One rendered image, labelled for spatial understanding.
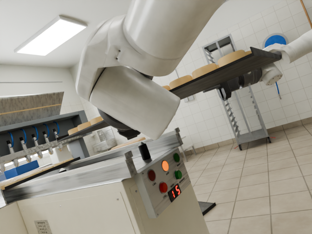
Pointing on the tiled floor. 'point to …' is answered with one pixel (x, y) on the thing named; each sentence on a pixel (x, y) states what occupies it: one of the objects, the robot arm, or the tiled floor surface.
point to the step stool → (186, 148)
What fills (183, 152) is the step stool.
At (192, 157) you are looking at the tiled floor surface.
